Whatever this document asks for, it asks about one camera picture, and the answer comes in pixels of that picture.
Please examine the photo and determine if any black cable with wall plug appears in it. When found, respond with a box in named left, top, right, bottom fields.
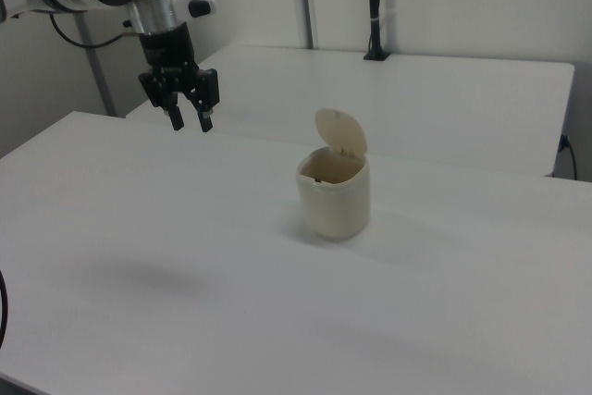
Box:
left=559, top=134, right=580, bottom=180

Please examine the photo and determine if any thick black cable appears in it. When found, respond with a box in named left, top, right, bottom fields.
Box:
left=0, top=269, right=10, bottom=351

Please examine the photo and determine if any black cable on robot arm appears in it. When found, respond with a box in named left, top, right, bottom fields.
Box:
left=48, top=12, right=142, bottom=50

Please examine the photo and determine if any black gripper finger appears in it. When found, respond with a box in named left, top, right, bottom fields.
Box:
left=186, top=68, right=220, bottom=134
left=138, top=68, right=187, bottom=132

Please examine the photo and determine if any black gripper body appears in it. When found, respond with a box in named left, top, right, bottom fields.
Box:
left=138, top=20, right=200, bottom=93

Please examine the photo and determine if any black pole with clamp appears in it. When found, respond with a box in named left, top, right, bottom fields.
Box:
left=363, top=0, right=392, bottom=62

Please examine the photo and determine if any white side table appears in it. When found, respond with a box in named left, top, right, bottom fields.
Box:
left=124, top=44, right=576, bottom=179

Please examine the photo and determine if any beige trash bin with lid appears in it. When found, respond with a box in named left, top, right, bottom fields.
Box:
left=295, top=107, right=373, bottom=241

